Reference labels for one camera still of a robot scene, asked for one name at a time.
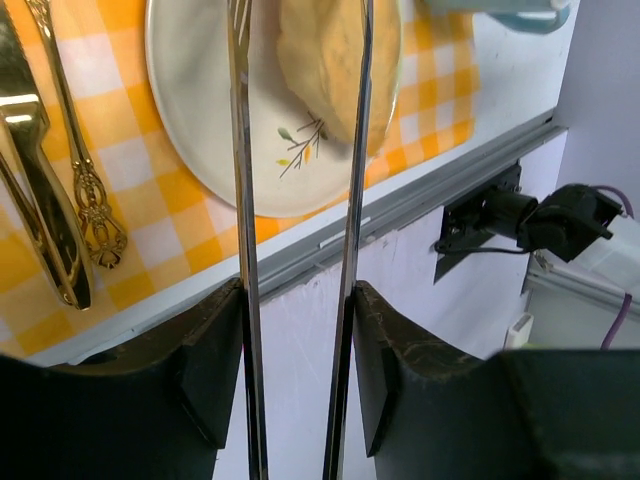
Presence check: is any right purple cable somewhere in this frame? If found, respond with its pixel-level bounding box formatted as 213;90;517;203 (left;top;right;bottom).
592;184;637;351

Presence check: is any gold knife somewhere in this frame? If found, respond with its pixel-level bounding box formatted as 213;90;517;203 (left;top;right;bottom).
1;4;93;310

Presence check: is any white green round plate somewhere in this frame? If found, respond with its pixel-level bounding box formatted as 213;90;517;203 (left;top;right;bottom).
144;0;404;219

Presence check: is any long pale bread loaf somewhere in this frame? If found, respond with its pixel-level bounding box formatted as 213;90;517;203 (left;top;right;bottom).
277;0;402;156

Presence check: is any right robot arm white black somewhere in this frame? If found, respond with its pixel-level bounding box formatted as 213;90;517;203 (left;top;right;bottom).
516;184;639;297

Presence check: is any yellow checkered placemat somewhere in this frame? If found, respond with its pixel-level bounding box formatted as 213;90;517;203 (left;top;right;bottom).
1;1;479;357

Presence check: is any aluminium table front rail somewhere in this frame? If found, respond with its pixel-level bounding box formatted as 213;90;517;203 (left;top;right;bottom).
258;109;562;301

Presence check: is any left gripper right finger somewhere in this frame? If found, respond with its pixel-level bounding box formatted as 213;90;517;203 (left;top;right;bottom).
354;281;639;479

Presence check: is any gold spoon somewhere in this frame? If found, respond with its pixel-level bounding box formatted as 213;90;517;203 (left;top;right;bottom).
26;1;128;270

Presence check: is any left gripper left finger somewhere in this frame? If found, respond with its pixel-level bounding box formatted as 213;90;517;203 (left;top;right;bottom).
1;279;242;479

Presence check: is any white blue mug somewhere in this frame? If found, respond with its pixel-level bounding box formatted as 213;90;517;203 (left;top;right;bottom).
426;0;571;35

